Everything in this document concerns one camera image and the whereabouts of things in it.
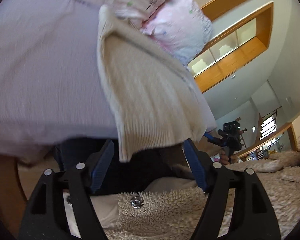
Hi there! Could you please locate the person's right hand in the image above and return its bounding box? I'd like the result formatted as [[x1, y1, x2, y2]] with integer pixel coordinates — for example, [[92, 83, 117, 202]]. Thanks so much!
[[219, 150, 238, 165]]

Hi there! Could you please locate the lavender bed sheet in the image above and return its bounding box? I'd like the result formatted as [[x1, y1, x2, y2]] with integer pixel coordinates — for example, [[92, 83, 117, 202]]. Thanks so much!
[[0, 0, 216, 162]]

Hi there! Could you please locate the pink floral pillow right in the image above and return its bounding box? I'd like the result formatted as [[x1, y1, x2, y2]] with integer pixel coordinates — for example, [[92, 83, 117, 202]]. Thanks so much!
[[141, 0, 212, 67]]

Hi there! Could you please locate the wooden frame window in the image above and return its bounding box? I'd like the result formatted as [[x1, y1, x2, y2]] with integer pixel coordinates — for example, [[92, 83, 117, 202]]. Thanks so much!
[[192, 0, 274, 93]]

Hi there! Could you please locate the cream cable-knit sweater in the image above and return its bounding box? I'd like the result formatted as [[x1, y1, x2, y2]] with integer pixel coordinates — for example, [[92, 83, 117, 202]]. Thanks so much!
[[96, 5, 207, 163]]

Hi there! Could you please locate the silver jacket snap button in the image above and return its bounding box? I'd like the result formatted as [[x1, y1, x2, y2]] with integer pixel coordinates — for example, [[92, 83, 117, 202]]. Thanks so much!
[[130, 194, 144, 209]]

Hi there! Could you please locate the cream fleece jacket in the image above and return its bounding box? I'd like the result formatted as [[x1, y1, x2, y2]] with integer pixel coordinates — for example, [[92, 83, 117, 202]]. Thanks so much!
[[91, 151, 300, 239]]

